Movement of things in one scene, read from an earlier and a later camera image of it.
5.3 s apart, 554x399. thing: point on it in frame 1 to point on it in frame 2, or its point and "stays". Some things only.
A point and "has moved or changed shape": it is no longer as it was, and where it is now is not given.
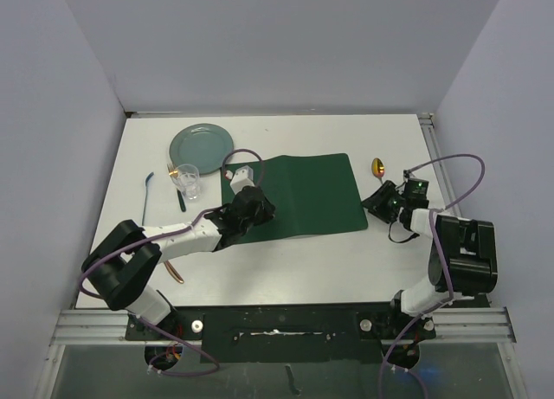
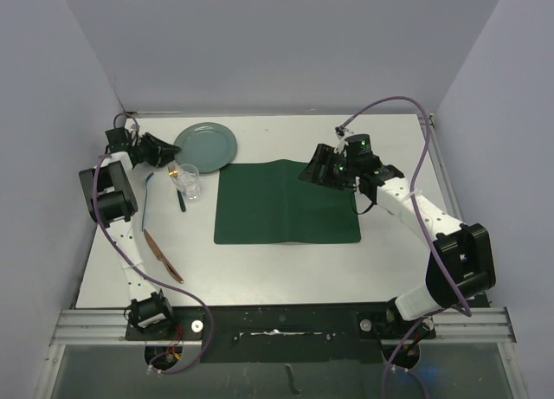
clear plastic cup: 187,176 stays
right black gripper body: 387,205 to 338,170
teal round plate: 203,145 stays
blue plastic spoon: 149,176 stays
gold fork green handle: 173,172 stays
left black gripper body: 262,215 to 146,151
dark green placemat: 312,193 has moved or changed shape
